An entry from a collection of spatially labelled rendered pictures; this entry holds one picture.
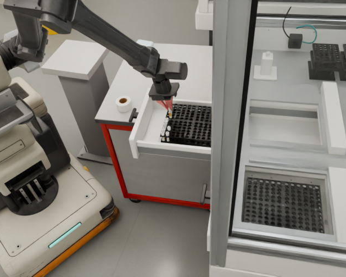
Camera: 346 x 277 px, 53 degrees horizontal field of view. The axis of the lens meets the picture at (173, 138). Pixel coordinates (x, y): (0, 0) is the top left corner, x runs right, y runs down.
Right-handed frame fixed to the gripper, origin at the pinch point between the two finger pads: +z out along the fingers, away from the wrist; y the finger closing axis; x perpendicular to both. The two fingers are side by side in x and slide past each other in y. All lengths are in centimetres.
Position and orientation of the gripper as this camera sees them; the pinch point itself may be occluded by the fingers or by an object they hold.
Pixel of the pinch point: (169, 107)
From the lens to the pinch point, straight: 128.6
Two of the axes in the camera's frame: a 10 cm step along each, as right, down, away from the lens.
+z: 2.2, 6.7, 7.1
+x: 2.2, -7.4, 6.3
